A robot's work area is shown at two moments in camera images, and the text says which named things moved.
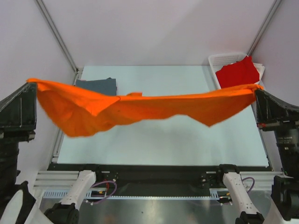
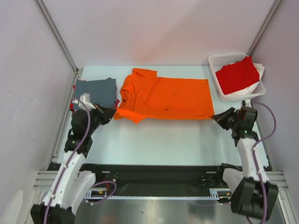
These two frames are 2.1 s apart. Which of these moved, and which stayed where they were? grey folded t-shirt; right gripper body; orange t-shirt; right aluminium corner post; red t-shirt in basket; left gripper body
Moved: orange t-shirt; right gripper body; left gripper body
Stayed: right aluminium corner post; grey folded t-shirt; red t-shirt in basket
